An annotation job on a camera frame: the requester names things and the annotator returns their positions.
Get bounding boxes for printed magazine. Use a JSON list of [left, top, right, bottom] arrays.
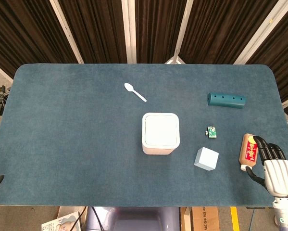
[[41, 211, 83, 231]]

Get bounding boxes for teal holder with holes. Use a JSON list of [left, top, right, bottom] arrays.
[[207, 92, 246, 109]]

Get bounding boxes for dark brown curtain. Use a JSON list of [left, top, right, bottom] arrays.
[[0, 0, 288, 116]]

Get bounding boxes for small green circuit board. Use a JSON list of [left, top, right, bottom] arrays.
[[204, 125, 218, 140]]

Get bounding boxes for blue fabric table mat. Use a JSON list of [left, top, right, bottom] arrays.
[[0, 63, 288, 207]]

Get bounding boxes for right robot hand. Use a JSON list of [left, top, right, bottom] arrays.
[[245, 135, 288, 198]]

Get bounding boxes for white square container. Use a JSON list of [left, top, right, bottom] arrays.
[[141, 112, 181, 155]]

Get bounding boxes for brown cardboard box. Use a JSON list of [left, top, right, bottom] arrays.
[[180, 206, 220, 231]]

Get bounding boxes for purple robot base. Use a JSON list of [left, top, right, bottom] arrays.
[[85, 206, 182, 231]]

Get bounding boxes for light blue cube box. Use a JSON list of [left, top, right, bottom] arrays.
[[194, 147, 219, 171]]

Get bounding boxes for white plastic spoon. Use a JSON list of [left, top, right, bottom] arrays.
[[124, 82, 148, 103]]

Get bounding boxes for black cable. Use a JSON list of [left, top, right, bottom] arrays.
[[90, 206, 104, 231]]

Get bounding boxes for brown bottle with red label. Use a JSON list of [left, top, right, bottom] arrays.
[[238, 133, 259, 172]]

